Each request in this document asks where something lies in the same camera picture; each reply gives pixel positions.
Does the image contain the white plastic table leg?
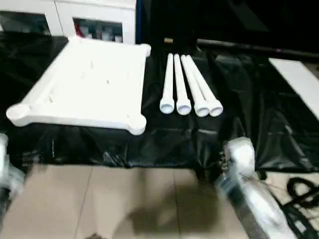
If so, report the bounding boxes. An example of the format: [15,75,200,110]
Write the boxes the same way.
[185,55,224,117]
[173,53,192,116]
[180,54,210,118]
[159,53,175,115]

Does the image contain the black mat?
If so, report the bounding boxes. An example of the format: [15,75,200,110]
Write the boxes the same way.
[0,31,319,172]

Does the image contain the white flat board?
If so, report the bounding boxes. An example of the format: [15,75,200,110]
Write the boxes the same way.
[268,57,319,115]

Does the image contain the long black bar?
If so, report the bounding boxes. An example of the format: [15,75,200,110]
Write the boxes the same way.
[196,38,319,54]

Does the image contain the black backdrop cloth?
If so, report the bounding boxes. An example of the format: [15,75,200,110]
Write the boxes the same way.
[136,0,319,50]

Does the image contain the white glass-door cabinet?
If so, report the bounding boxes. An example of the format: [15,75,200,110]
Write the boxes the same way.
[0,0,137,45]

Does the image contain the black cable bundle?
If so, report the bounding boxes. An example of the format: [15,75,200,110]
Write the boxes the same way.
[284,175,319,239]

